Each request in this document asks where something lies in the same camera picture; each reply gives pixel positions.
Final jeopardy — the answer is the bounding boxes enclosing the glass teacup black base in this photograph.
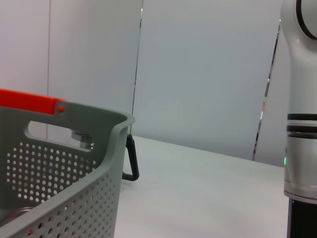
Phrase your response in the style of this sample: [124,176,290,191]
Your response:
[0,206,33,224]

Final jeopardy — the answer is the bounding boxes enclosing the orange bin handle clip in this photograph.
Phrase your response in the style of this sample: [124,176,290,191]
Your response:
[0,88,68,116]

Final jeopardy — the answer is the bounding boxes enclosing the glass pitcher black handle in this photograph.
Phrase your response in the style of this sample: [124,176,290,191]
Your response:
[70,128,140,182]

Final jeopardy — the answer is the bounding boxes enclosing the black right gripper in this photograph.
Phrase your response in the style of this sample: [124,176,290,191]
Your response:
[286,197,317,238]

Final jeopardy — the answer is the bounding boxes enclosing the grey perforated storage bin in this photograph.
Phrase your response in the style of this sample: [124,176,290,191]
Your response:
[0,101,136,238]

